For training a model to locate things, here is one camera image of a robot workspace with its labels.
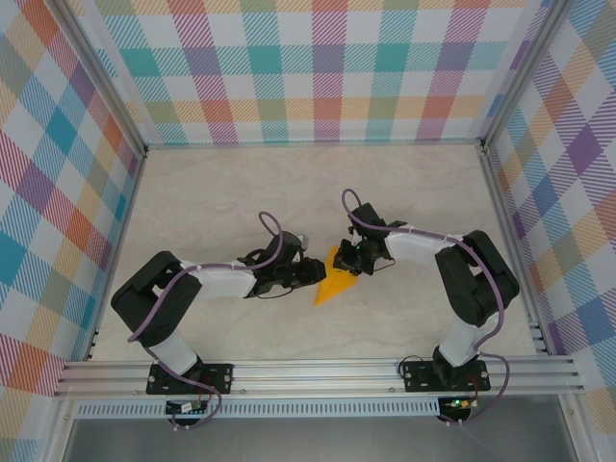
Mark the aluminium frame rail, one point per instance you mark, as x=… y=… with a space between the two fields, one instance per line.
x=313 y=144
x=118 y=250
x=512 y=240

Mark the aluminium frame bar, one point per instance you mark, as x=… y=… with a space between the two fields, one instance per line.
x=60 y=433
x=572 y=428

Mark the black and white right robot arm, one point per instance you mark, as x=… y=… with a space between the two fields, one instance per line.
x=481 y=284

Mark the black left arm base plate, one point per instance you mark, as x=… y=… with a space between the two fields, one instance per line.
x=219 y=377

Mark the orange cloth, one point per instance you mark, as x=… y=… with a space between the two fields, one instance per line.
x=332 y=286

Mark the aluminium frame post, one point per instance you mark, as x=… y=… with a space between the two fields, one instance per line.
x=108 y=82
x=518 y=72

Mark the circuit board with green light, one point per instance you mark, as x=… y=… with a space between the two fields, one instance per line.
x=459 y=403

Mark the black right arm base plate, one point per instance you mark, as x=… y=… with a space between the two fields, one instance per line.
x=418 y=377

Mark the black circuit board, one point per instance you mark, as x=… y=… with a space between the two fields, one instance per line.
x=178 y=408

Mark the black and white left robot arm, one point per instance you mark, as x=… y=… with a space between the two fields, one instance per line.
x=149 y=303

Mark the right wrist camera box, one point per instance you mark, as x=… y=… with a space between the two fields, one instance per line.
x=353 y=232

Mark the wide aluminium mounting rail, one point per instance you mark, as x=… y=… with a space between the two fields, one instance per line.
x=313 y=377

